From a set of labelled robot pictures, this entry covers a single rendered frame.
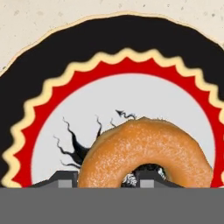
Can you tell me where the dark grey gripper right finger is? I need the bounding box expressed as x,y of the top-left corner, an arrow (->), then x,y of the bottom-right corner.
136,170 -> 185,189

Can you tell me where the black red patterned plate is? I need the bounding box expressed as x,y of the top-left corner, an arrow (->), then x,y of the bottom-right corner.
0,10 -> 224,189

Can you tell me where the golden brown bagel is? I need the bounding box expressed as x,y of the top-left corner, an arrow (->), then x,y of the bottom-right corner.
77,116 -> 214,189

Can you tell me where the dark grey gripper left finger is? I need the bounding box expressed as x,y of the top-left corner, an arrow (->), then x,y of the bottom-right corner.
28,170 -> 79,189

